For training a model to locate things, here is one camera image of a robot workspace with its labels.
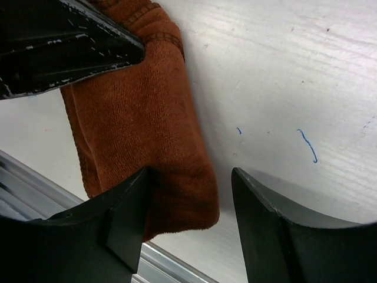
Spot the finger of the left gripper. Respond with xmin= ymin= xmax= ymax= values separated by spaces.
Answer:
xmin=1 ymin=0 xmax=145 ymax=99

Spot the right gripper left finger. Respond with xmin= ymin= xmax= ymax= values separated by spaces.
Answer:
xmin=1 ymin=168 xmax=150 ymax=282

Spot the brown towel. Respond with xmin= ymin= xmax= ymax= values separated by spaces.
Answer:
xmin=61 ymin=1 xmax=220 ymax=241

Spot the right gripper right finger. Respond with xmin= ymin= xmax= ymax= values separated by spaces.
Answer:
xmin=232 ymin=167 xmax=376 ymax=282

